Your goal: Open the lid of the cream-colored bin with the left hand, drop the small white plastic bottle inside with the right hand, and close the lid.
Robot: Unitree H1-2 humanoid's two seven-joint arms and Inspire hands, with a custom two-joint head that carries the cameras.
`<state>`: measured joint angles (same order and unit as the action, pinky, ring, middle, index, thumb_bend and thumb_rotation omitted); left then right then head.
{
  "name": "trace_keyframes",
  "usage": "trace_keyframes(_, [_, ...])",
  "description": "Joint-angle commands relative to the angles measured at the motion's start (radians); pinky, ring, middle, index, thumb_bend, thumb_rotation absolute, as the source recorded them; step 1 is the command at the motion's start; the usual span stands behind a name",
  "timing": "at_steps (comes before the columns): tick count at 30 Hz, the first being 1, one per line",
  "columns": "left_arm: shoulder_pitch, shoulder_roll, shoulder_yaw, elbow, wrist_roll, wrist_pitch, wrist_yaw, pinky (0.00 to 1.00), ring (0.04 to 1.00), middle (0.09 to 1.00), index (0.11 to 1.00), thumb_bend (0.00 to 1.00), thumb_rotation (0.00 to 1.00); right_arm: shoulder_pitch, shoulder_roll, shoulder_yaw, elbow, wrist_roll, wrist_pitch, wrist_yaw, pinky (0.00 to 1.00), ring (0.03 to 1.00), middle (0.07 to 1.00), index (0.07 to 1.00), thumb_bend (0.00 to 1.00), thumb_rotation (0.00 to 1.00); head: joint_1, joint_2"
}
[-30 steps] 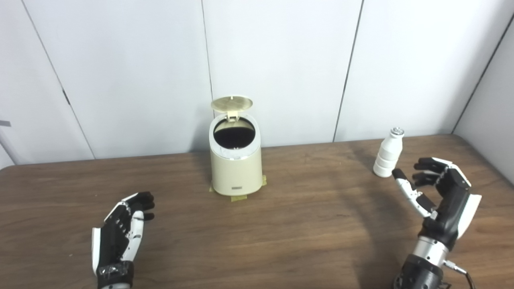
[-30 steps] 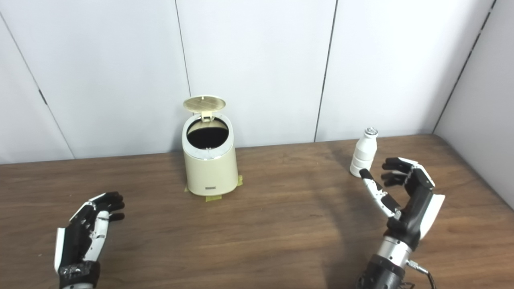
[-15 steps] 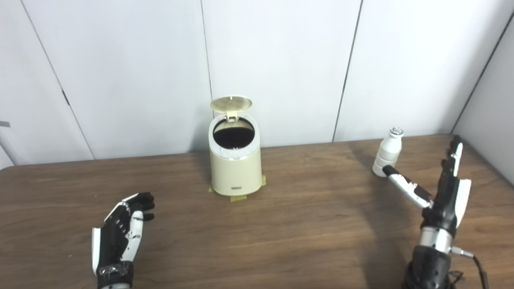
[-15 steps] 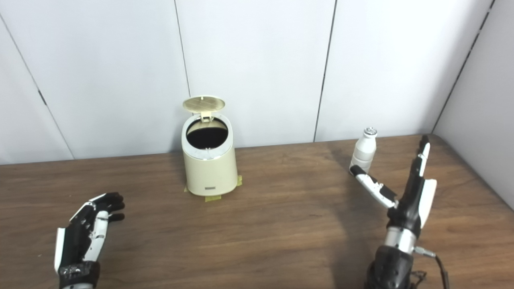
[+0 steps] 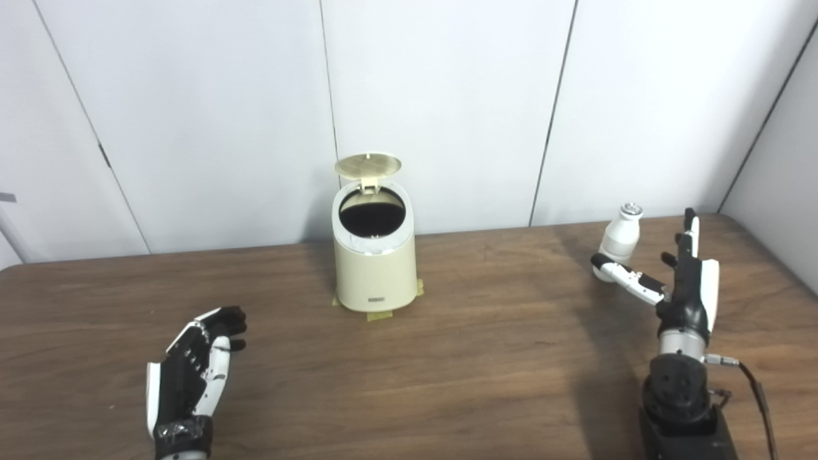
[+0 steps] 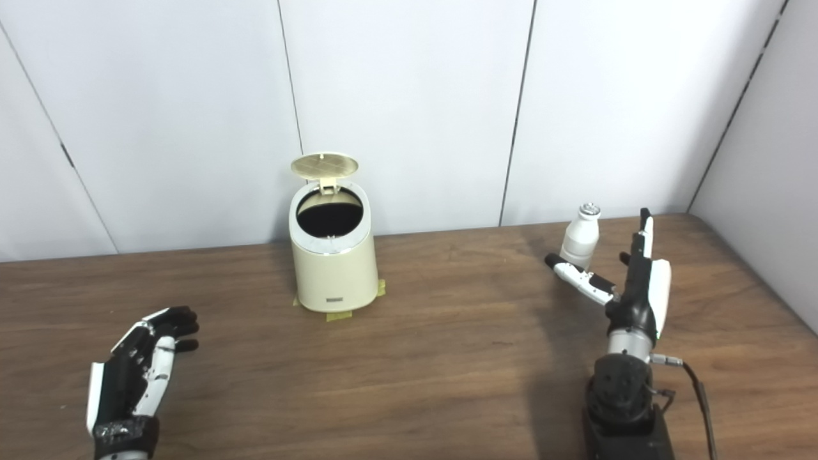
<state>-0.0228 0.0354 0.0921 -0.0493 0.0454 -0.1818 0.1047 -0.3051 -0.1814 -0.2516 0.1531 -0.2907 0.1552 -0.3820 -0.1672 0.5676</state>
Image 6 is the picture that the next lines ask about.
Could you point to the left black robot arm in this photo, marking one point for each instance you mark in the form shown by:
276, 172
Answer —
121, 456

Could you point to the small white plastic bottle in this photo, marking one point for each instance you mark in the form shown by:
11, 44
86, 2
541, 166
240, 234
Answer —
580, 239

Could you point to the cream-colored bin body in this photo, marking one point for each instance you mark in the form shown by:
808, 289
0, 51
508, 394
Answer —
333, 275

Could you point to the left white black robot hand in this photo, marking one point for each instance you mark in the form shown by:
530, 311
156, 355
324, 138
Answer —
124, 383

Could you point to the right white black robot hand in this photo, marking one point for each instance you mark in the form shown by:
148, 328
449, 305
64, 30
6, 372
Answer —
639, 306

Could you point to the black wall panel hinge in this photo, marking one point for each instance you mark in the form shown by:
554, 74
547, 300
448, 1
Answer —
67, 156

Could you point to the round cream bin lid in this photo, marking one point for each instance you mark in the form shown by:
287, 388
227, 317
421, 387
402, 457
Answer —
324, 166

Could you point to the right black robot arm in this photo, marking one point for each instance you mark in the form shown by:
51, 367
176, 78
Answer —
623, 402

